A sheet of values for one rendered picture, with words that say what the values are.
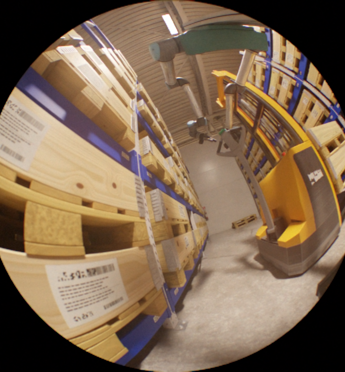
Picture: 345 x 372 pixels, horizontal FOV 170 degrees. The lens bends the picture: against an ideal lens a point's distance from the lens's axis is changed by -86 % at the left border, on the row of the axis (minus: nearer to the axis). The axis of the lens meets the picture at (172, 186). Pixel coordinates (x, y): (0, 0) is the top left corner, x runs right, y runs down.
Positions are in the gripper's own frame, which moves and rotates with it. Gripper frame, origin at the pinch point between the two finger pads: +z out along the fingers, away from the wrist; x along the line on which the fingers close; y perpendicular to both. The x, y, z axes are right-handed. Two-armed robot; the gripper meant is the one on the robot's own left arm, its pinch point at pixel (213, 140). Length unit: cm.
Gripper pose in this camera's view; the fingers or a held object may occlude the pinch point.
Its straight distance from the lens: 132.1
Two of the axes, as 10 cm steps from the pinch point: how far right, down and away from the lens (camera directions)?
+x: 7.9, -2.8, 5.4
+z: 6.0, 5.1, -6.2
